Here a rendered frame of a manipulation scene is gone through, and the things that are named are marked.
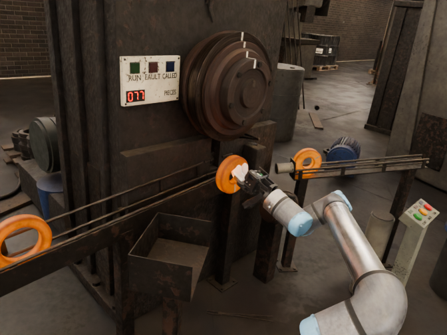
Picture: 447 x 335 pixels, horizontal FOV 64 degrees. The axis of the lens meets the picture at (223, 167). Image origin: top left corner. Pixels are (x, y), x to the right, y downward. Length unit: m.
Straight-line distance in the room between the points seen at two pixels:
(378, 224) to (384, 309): 1.17
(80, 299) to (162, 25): 1.40
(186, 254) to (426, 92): 3.19
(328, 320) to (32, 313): 1.53
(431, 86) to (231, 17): 2.67
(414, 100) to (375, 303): 3.32
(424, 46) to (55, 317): 3.70
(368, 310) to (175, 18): 1.19
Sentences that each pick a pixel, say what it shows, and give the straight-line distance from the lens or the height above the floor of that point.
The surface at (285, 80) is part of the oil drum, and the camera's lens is 4.27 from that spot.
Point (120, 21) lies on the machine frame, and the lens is 1.38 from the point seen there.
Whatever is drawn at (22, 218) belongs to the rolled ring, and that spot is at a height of 0.78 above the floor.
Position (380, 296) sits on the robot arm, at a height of 0.88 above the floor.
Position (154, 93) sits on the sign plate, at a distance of 1.46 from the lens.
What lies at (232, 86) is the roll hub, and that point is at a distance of 1.43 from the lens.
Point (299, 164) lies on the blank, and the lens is 1.97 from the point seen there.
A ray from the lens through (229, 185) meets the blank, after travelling 1.42.
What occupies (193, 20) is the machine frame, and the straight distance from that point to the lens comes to 1.56.
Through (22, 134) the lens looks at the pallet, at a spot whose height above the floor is 0.37.
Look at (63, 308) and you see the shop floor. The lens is 2.06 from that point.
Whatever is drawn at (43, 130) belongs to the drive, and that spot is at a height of 0.63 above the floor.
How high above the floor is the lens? 1.42
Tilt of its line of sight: 24 degrees down
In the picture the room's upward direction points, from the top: 6 degrees clockwise
